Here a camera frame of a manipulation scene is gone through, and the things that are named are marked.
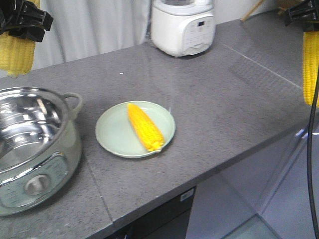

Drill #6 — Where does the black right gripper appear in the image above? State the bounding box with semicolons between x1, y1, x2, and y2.
284;0;319;31

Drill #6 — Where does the white soy milk blender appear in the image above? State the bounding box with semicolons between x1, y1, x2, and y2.
151;0;215;57

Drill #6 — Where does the white pleated curtain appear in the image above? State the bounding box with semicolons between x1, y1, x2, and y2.
32;0;151;70

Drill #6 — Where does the corn cob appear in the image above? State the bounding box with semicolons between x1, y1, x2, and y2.
0;0;40;77
303;31;319;105
127;103;164;152

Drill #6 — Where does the green electric cooking pot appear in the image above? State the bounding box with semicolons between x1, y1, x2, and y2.
0;87;83;216

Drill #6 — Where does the wooden stick object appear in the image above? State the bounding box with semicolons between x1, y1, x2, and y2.
240;0;264;22

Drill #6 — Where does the black hanging cable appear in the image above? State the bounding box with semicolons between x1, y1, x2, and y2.
306;67;319;239

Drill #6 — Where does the black drawer sterilizer cabinet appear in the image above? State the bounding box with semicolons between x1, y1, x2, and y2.
107;187;196;239

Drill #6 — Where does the light green plate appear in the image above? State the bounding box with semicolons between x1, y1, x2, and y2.
95;101;175;158

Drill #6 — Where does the grey cabinet door right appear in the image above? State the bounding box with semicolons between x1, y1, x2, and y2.
186;130;315;239

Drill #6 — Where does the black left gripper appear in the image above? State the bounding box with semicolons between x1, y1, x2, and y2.
0;0;53;42

